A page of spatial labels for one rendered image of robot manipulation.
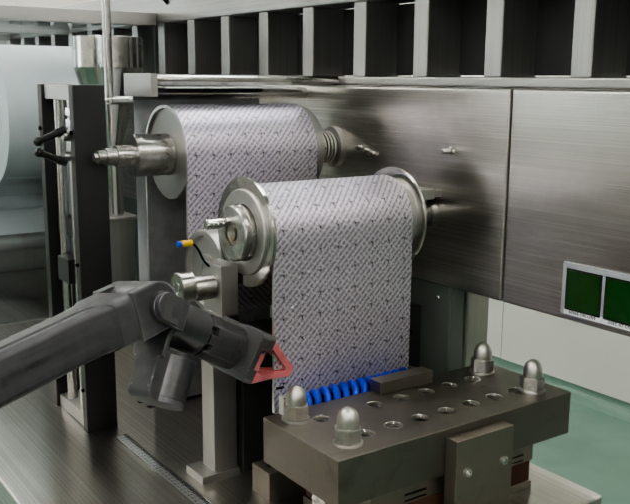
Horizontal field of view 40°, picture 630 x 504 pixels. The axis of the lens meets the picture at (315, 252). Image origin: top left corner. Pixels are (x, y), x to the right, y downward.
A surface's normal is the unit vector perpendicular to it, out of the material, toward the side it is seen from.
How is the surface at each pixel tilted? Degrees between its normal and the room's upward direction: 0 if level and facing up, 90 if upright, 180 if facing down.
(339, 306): 90
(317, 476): 90
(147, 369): 63
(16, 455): 0
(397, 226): 90
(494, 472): 90
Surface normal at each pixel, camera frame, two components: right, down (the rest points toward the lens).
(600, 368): -0.82, 0.11
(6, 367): 0.80, -0.07
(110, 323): 0.66, 0.00
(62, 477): 0.00, -0.98
